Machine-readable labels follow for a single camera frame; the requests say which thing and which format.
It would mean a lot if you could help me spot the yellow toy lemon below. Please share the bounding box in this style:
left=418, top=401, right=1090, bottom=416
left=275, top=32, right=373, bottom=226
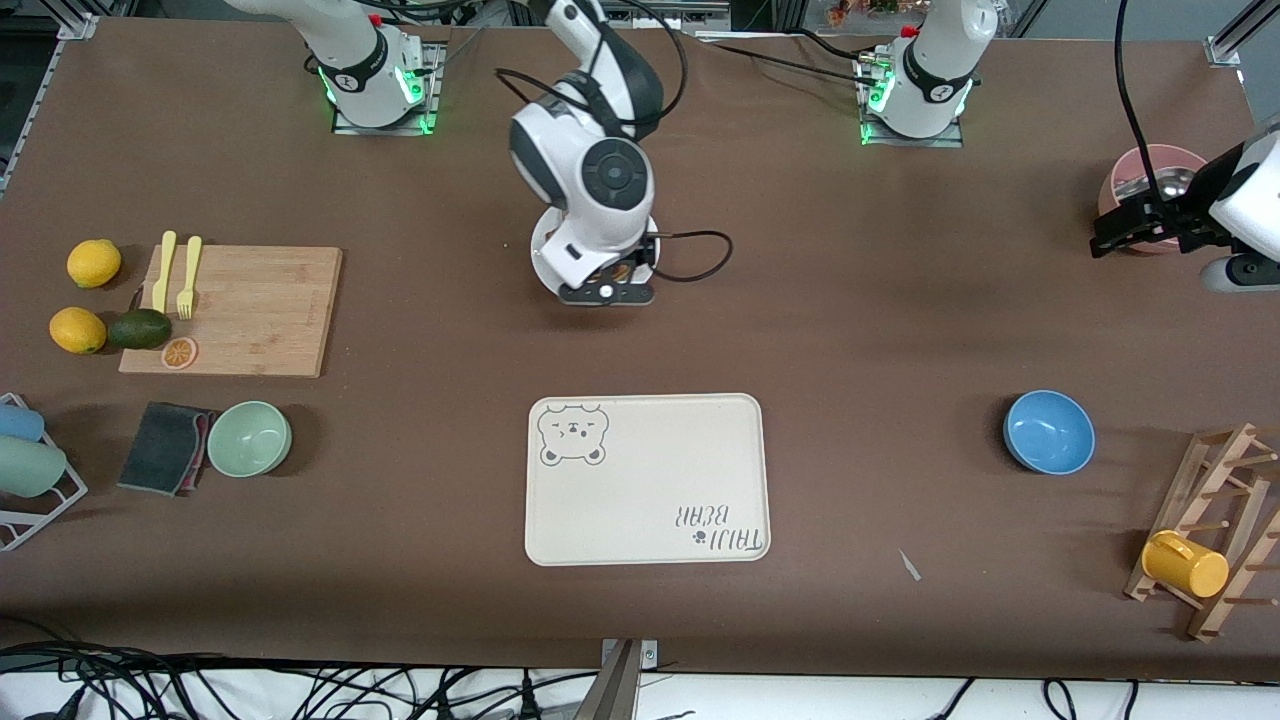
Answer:
left=49, top=306, right=108, bottom=356
left=66, top=239, right=123, bottom=290

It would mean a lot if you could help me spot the white wire cup rack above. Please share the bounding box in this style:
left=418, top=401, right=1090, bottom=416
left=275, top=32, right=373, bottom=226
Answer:
left=0, top=392, right=89, bottom=553

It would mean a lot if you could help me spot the yellow mug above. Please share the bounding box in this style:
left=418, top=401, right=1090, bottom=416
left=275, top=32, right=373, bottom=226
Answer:
left=1141, top=530, right=1230, bottom=599

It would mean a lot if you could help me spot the blue bowl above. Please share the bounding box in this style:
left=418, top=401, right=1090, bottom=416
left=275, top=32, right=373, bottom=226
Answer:
left=1003, top=390, right=1097, bottom=476

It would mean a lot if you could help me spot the mint green cup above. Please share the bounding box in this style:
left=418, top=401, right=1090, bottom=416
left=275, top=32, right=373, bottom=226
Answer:
left=0, top=436, right=68, bottom=499

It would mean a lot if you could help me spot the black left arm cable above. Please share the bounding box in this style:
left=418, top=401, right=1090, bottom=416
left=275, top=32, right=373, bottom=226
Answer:
left=1115, top=0, right=1171, bottom=201

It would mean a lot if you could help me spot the bamboo cutting board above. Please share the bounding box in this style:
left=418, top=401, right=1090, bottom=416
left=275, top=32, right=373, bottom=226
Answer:
left=118, top=246, right=344, bottom=379

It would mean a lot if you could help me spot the light blue cup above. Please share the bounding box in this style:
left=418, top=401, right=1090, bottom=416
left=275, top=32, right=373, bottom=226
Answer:
left=0, top=402, right=46, bottom=443

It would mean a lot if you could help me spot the mint green bowl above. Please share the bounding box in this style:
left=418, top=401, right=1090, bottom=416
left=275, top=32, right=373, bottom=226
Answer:
left=207, top=401, right=293, bottom=478

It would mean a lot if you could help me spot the grey metal bracket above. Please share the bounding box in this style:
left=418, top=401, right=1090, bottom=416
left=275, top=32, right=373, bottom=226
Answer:
left=570, top=638, right=661, bottom=720

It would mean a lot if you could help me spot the dark grey folded cloth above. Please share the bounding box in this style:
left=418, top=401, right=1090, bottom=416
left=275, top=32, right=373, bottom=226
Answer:
left=117, top=402, right=211, bottom=497

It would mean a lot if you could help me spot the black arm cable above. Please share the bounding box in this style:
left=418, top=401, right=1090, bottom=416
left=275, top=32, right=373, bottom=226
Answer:
left=1115, top=0, right=1171, bottom=201
left=495, top=0, right=736, bottom=286

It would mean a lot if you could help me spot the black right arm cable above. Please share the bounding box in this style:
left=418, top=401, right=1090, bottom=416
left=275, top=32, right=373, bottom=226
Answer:
left=495, top=0, right=736, bottom=286

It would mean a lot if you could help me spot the wooden mug rack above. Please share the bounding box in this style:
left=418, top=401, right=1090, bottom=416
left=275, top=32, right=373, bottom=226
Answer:
left=1123, top=422, right=1280, bottom=643

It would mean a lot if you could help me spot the yellow plastic fork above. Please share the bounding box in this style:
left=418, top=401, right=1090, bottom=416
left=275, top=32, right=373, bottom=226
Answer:
left=176, top=235, right=203, bottom=321

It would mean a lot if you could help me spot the aluminium frame profile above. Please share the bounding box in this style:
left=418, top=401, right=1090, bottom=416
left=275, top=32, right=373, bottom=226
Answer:
left=1205, top=0, right=1280, bottom=67

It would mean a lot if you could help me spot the white round plate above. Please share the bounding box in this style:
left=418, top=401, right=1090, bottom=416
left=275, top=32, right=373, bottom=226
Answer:
left=530, top=205, right=662, bottom=307

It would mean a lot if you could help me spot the yellow plastic knife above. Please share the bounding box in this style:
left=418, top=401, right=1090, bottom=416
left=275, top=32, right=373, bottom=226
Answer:
left=151, top=231, right=178, bottom=314

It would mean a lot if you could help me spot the green toy avocado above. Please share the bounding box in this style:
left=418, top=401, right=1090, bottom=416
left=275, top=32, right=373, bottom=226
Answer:
left=106, top=308, right=174, bottom=351

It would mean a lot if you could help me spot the pink bowl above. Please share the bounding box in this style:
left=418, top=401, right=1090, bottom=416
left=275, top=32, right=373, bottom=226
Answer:
left=1098, top=144, right=1219, bottom=254

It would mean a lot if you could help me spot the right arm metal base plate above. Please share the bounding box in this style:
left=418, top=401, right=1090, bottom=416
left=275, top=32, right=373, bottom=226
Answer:
left=330, top=40, right=444, bottom=137

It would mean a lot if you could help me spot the beige bear print tray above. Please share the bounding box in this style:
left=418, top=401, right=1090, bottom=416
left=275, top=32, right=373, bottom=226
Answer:
left=524, top=393, right=772, bottom=567

